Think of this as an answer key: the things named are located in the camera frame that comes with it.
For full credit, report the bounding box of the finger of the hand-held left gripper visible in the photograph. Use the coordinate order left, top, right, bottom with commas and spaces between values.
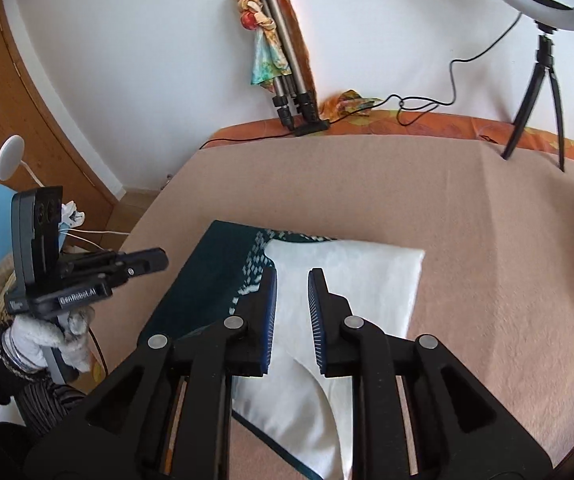
59, 247, 170, 285

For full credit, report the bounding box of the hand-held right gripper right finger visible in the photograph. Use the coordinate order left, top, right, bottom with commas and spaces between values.
308, 267, 552, 480

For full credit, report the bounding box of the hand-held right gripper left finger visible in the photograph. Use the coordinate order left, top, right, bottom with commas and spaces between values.
24, 267, 278, 480

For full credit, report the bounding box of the teal and cream printed t-shirt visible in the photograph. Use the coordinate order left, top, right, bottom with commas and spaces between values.
149, 220, 425, 480

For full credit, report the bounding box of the person's left hand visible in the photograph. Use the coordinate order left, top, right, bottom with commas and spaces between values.
9, 307, 92, 373

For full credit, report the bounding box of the white round lamp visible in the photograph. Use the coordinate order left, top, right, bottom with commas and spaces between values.
0, 135, 42, 186

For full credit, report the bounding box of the wooden door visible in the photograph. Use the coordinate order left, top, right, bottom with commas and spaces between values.
0, 0, 120, 221

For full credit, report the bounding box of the beige blanket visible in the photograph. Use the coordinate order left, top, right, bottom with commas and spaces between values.
87, 130, 574, 480

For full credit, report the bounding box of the dark striped cloth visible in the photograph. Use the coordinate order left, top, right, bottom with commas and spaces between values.
14, 380, 98, 441

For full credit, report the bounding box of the crumpled orange cloth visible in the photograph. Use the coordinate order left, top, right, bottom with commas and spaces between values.
319, 90, 382, 121

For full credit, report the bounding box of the colourful scarf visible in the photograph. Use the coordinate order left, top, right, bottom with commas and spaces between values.
232, 0, 290, 91

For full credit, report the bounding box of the folded silver tripod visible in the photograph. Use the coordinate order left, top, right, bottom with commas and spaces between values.
257, 0, 330, 136

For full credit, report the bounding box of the black mini tripod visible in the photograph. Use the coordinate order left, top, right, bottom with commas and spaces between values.
501, 30, 566, 173

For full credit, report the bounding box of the white cable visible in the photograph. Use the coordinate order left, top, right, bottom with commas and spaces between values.
59, 229, 132, 252

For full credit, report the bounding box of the black cable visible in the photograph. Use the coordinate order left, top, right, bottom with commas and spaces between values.
199, 10, 525, 151

